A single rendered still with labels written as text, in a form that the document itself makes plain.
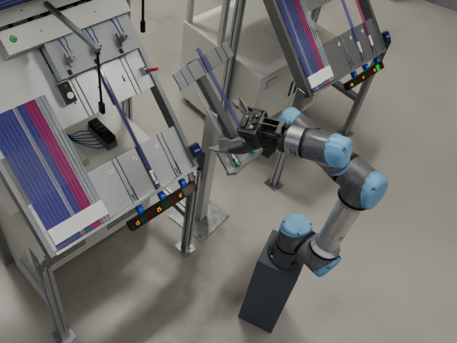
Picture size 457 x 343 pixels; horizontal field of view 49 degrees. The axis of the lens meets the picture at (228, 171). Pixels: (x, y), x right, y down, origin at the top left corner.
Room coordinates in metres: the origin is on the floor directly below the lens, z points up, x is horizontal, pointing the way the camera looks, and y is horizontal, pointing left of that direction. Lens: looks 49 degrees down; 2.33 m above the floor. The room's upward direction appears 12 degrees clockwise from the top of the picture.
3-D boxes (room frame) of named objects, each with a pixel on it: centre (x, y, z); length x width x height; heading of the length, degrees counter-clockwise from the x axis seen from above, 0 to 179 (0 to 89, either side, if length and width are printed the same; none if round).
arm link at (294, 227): (1.16, -0.31, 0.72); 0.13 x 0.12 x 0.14; 49
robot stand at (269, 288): (1.16, -0.30, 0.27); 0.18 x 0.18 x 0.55; 74
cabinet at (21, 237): (1.50, 0.85, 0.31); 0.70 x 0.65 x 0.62; 143
